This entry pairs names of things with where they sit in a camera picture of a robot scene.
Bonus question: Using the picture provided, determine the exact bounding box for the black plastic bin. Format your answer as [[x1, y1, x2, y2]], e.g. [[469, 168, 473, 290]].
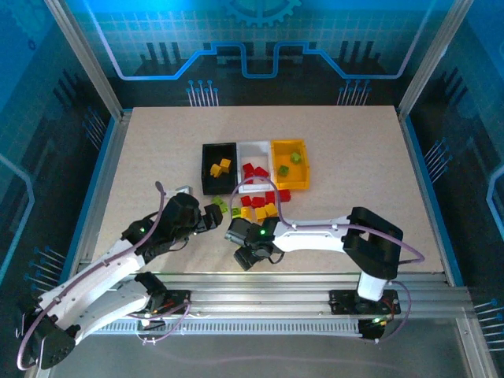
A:
[[201, 142, 239, 197]]

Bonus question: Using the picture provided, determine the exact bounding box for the white plastic bin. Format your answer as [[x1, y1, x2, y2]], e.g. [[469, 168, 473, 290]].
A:
[[236, 139, 277, 195]]

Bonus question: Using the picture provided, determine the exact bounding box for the yellow plastic bin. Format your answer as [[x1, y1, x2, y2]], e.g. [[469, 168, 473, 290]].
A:
[[270, 138, 313, 191]]

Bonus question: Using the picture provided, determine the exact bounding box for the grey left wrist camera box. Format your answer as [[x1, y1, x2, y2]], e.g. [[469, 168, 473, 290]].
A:
[[163, 184, 195, 200]]

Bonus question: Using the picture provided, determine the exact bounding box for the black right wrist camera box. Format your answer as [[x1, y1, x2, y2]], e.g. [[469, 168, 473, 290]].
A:
[[232, 246, 263, 272]]

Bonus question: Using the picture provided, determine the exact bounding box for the aluminium front rail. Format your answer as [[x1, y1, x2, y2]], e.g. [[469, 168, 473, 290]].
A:
[[78, 270, 472, 321]]

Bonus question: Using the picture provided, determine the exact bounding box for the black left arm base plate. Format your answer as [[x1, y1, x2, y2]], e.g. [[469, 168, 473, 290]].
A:
[[133, 272, 192, 318]]

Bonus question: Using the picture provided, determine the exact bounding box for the aluminium side rail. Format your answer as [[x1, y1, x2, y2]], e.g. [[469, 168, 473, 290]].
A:
[[72, 112, 133, 271], [397, 109, 464, 287]]

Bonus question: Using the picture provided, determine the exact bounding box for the slotted grey cable duct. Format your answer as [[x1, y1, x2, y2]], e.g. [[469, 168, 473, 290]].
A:
[[92, 317, 365, 336]]

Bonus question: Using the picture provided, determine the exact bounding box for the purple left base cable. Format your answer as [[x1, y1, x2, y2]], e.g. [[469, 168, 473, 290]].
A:
[[126, 301, 192, 347]]

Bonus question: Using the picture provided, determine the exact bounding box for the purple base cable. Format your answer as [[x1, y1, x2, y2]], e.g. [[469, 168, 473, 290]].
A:
[[372, 280, 413, 344], [126, 301, 192, 347]]

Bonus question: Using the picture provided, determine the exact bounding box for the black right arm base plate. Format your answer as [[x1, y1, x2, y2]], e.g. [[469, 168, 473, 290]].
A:
[[329, 288, 402, 316]]

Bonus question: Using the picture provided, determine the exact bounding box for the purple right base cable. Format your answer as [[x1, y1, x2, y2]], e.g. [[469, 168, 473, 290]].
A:
[[372, 280, 413, 344]]

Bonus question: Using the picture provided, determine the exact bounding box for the aluminium frame post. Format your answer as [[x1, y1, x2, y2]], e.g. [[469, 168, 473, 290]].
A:
[[43, 0, 124, 120], [396, 0, 476, 116]]

